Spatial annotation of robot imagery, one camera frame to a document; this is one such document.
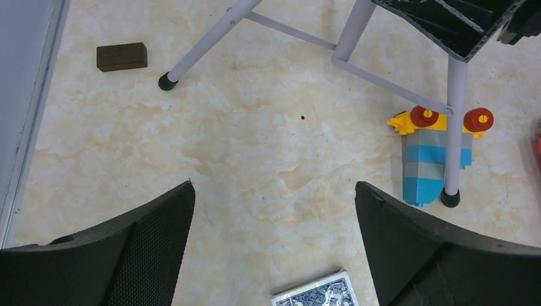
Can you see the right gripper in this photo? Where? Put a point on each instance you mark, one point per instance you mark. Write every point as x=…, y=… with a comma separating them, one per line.
x=461, y=28

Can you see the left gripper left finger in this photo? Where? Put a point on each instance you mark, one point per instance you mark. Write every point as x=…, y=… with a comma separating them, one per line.
x=131, y=259

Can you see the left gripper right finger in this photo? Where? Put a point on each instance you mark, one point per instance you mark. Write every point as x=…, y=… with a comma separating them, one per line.
x=416, y=258

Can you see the white music stand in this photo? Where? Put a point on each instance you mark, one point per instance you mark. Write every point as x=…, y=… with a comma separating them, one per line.
x=356, y=23

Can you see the blue playing card deck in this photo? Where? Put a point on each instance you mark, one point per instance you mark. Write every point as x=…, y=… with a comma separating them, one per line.
x=332, y=289

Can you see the toy brick car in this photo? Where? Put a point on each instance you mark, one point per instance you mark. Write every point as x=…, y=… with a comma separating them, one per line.
x=425, y=134

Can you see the red owl toy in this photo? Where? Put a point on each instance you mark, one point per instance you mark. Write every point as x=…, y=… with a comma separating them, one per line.
x=537, y=140

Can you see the dark brown block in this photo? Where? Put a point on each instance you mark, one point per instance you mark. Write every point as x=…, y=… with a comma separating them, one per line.
x=121, y=57

